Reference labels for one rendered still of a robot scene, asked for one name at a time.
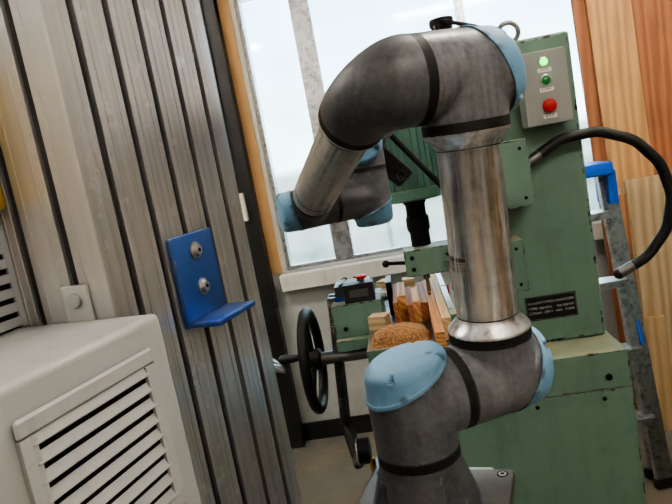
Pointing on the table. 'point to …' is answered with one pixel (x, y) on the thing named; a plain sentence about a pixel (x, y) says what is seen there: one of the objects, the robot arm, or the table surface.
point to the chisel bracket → (426, 259)
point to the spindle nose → (418, 223)
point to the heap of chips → (400, 334)
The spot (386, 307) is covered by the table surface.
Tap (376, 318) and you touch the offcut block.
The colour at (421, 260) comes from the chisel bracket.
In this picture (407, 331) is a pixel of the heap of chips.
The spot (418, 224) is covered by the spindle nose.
